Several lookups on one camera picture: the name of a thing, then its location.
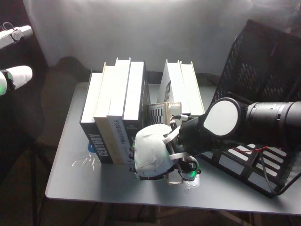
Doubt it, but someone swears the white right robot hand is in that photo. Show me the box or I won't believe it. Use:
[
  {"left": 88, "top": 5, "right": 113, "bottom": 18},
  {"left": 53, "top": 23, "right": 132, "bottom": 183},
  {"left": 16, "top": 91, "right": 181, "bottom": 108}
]
[{"left": 128, "top": 124, "right": 202, "bottom": 189}]

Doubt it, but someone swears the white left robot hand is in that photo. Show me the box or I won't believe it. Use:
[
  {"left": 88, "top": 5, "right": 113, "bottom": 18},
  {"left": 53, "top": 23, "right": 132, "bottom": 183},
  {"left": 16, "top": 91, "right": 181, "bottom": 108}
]
[{"left": 0, "top": 22, "right": 33, "bottom": 97}]

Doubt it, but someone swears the small cream checkered book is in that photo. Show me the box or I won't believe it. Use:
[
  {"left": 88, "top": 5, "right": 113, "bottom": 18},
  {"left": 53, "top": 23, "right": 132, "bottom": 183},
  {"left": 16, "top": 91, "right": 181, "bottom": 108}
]
[{"left": 147, "top": 101, "right": 184, "bottom": 186}]

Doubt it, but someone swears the blue bookend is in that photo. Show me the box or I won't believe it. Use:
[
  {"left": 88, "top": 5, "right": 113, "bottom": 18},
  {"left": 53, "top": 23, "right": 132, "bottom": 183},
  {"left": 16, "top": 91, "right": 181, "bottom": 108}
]
[{"left": 87, "top": 141, "right": 101, "bottom": 155}]

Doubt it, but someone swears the black Let It Be book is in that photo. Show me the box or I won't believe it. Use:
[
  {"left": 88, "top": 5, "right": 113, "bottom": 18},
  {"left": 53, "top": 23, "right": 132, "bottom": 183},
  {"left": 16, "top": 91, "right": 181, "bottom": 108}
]
[{"left": 122, "top": 60, "right": 151, "bottom": 163}]

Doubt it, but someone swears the clear plastic wrap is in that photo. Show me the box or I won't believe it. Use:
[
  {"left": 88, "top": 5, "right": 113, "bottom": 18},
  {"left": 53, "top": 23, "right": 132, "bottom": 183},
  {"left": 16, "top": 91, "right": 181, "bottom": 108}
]
[{"left": 71, "top": 152, "right": 102, "bottom": 170}]

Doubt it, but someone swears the white Fashion book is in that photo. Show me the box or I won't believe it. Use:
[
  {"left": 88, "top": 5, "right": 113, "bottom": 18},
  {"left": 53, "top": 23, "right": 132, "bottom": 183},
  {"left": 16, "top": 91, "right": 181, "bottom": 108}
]
[{"left": 106, "top": 57, "right": 136, "bottom": 164}]

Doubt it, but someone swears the cream spine book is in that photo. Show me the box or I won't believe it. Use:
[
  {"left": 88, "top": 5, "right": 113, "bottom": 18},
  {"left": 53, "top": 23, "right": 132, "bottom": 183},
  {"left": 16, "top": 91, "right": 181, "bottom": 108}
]
[{"left": 93, "top": 62, "right": 123, "bottom": 164}]

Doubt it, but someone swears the black Century book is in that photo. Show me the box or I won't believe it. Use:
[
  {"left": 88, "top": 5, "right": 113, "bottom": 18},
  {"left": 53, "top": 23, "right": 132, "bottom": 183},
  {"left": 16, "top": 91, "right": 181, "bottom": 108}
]
[{"left": 79, "top": 72, "right": 113, "bottom": 163}]

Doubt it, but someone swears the tall white book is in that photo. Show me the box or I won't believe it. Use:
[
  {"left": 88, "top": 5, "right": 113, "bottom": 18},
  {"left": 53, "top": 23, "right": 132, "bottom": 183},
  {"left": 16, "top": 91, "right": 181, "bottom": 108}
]
[{"left": 158, "top": 59, "right": 191, "bottom": 116}]

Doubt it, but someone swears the white backdrop cloth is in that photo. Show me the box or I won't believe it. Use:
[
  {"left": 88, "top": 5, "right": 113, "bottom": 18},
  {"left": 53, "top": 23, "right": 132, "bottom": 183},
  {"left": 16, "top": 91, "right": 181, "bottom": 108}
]
[{"left": 22, "top": 0, "right": 301, "bottom": 78}]

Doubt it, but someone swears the black mesh file rack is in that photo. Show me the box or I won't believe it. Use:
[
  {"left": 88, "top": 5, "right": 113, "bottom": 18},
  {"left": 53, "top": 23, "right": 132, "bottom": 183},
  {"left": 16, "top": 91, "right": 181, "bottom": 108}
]
[{"left": 199, "top": 18, "right": 301, "bottom": 198}]

